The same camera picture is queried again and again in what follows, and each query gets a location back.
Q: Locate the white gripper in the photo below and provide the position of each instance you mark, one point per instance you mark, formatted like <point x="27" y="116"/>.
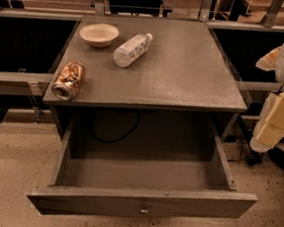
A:
<point x="269" y="129"/>

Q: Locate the open grey top drawer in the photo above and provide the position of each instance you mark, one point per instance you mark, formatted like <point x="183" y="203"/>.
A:
<point x="176" y="165"/>

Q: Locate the clear plastic water bottle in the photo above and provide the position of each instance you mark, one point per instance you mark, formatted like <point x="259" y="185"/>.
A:
<point x="130" y="51"/>

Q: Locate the grey wooden cabinet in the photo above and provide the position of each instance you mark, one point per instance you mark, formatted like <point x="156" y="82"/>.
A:
<point x="183" y="69"/>

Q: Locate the crushed golden can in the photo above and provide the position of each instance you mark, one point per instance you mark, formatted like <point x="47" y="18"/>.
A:
<point x="68" y="81"/>

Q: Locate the metal drawer knob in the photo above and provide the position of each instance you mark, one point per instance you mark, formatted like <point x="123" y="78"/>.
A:
<point x="143" y="210"/>

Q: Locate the white paper bowl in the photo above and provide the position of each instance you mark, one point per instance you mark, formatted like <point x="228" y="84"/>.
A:
<point x="99" y="35"/>

